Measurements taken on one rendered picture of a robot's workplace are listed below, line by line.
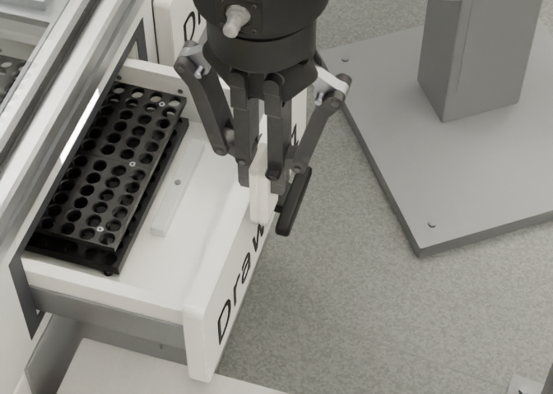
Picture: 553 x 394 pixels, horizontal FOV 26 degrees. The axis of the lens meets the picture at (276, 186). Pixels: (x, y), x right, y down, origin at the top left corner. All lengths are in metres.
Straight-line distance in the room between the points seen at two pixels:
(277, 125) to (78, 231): 0.22
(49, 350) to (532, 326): 1.11
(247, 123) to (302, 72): 0.08
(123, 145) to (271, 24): 0.34
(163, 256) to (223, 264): 0.13
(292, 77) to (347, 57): 1.51
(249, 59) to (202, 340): 0.26
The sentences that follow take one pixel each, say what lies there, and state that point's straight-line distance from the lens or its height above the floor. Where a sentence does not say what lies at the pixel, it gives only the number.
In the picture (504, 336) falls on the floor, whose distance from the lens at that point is 2.03.
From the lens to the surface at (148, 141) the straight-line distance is 1.06.
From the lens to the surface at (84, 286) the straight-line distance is 0.99.
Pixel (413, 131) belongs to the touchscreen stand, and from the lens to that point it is 2.22.
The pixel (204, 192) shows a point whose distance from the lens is 1.11.
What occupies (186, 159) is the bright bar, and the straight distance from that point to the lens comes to 1.12.
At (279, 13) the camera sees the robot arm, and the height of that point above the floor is 1.19.
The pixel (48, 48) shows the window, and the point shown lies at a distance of 0.98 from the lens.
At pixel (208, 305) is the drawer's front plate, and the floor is 0.92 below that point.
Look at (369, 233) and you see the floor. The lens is 2.12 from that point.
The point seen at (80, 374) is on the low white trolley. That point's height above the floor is 0.76.
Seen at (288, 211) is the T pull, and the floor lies 0.91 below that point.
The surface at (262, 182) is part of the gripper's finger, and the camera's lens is 0.93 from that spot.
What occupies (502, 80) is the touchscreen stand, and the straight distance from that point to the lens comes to 2.22.
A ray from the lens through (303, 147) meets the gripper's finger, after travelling 0.89.
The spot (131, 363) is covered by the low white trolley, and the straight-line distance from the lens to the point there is 1.10.
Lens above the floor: 1.71
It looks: 52 degrees down
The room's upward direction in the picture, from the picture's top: straight up
